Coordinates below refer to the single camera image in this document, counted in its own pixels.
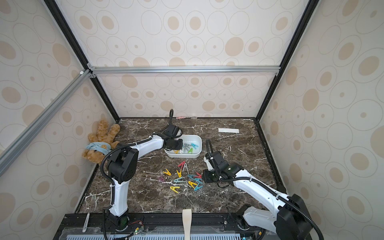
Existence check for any grey clothespin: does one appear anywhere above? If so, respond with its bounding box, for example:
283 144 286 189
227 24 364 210
182 163 189 174
184 143 192 150

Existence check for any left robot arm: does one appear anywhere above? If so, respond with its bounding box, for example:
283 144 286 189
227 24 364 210
100 110 183 230

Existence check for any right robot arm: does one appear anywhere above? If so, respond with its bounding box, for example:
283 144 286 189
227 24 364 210
202 139 325 240

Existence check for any white plastic storage box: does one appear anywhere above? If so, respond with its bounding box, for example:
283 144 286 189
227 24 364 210
165 135 203 159

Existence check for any orange yellow clothespin cluster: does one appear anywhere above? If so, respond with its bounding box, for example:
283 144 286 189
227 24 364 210
188 181 199 190

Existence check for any white paper label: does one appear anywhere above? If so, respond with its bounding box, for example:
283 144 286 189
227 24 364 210
218 128 240 134

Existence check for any mint green clothespin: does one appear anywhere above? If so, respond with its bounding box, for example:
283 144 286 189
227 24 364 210
173 177 186 184

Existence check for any brown teddy bear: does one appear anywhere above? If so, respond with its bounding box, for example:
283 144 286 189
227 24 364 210
82 119 121 164

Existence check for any horizontal aluminium rail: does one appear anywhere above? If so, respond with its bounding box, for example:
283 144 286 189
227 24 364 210
91 66 280 74

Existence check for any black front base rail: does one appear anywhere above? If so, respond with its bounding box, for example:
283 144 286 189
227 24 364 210
52 211 313 240

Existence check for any diagonal aluminium rail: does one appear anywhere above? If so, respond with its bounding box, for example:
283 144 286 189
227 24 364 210
1 69 91 175

